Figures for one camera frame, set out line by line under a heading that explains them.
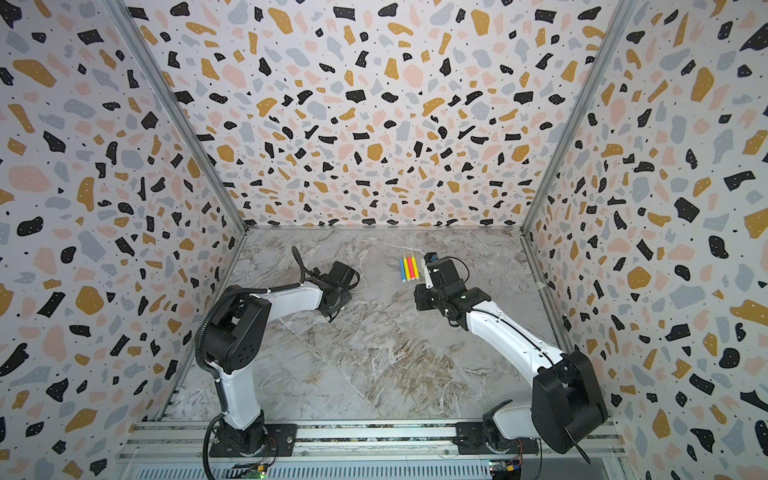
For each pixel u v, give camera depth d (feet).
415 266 3.59
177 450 2.41
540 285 3.55
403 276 3.49
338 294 2.61
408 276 3.49
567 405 1.35
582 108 2.88
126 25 2.31
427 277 2.26
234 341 1.64
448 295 2.09
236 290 1.80
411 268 3.58
